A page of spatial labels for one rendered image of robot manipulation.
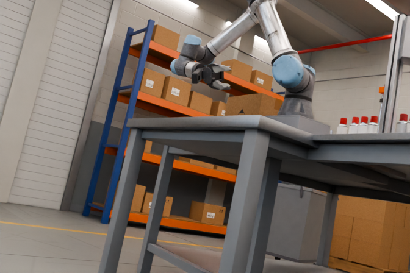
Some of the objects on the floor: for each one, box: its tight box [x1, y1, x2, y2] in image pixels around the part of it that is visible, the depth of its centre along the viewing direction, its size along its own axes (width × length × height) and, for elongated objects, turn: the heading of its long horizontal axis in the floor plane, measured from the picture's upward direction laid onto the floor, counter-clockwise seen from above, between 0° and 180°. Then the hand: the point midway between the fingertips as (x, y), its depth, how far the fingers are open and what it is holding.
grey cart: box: [265, 183, 339, 265], centre depth 449 cm, size 89×63×96 cm
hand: (227, 78), depth 183 cm, fingers open, 7 cm apart
